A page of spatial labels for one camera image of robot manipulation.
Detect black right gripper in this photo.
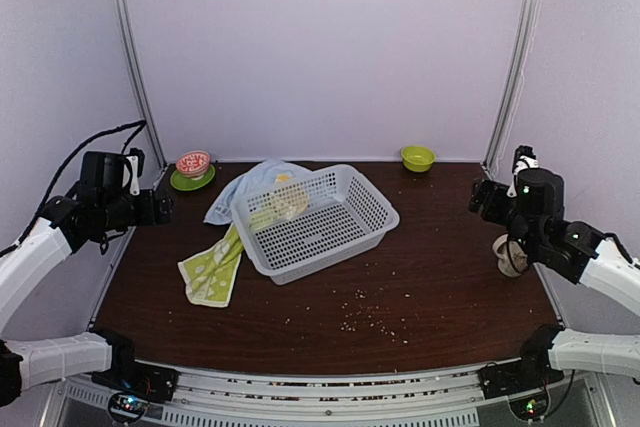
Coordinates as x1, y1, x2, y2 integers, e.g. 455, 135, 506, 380
469, 177, 537, 257

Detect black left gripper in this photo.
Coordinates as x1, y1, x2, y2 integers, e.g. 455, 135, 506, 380
98, 186, 174, 231

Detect green crocodile pattern towel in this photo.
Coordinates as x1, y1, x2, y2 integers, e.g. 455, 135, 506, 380
177, 222, 244, 308

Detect white perforated plastic basket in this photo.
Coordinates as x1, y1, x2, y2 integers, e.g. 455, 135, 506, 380
230, 164, 400, 285

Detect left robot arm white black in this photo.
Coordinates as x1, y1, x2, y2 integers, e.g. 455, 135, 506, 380
1, 148, 173, 405

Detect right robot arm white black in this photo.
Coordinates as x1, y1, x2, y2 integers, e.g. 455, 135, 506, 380
469, 168, 639, 389

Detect green plate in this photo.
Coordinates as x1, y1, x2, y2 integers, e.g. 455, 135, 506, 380
170, 164, 216, 192

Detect red patterned ceramic bowl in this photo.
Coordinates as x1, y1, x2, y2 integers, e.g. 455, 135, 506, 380
176, 150, 211, 178

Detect lime green bowl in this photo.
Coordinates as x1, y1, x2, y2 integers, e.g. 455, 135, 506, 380
401, 145, 436, 173

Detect light blue towel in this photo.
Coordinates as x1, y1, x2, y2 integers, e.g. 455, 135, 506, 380
203, 159, 310, 226

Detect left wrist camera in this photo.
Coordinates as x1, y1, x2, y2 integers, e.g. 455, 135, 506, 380
122, 148, 145, 196

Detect black braided left cable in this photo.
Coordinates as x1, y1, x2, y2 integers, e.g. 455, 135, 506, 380
0, 119, 148, 256

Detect right aluminium frame post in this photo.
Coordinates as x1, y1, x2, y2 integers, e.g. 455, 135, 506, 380
482, 0, 540, 177

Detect aluminium frame post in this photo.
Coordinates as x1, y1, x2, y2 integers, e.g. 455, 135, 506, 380
113, 0, 167, 169
482, 0, 540, 177

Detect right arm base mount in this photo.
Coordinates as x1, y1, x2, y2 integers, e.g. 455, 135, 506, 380
477, 325, 576, 425

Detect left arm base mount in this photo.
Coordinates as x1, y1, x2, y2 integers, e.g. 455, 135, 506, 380
90, 329, 179, 426

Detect front aluminium rail panel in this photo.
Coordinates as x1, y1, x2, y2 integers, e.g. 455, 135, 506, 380
37, 359, 619, 427

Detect left aluminium frame post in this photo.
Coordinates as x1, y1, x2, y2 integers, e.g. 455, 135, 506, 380
113, 0, 167, 169

